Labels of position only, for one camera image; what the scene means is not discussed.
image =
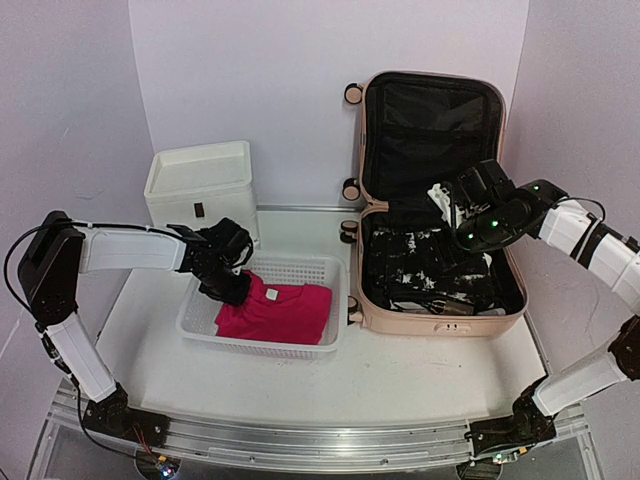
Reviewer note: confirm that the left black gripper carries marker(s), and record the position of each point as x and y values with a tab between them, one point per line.
237	297

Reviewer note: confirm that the white perforated plastic basket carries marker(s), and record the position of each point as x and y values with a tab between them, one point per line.
196	317

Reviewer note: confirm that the white plastic drawer unit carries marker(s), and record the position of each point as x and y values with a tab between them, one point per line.
200	185

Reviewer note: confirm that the magenta t-shirt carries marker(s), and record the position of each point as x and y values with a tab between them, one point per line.
292	314

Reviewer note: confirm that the black white patterned garment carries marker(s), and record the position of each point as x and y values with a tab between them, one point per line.
401	265

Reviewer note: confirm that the pink hard-shell suitcase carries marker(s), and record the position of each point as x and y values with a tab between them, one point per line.
416	129

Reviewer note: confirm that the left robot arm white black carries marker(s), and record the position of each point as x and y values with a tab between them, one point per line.
45	268

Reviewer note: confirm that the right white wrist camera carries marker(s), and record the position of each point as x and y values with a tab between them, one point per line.
451	212

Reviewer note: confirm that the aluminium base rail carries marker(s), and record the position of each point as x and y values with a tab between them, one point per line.
69	447

